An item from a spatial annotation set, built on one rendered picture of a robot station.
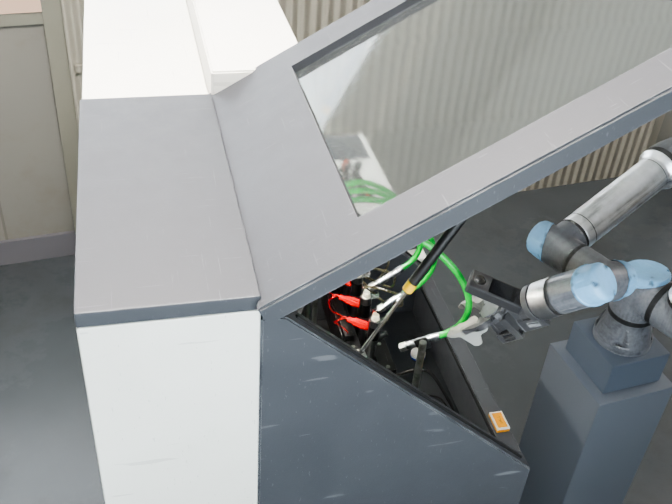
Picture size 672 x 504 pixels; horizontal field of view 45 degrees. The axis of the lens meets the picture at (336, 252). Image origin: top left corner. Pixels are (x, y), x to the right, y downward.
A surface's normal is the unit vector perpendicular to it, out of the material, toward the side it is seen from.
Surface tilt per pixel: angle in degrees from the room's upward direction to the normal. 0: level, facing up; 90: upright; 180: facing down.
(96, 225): 0
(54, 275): 0
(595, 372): 90
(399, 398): 90
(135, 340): 90
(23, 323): 0
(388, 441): 90
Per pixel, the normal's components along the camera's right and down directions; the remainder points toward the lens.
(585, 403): -0.94, 0.15
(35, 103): 0.34, 0.58
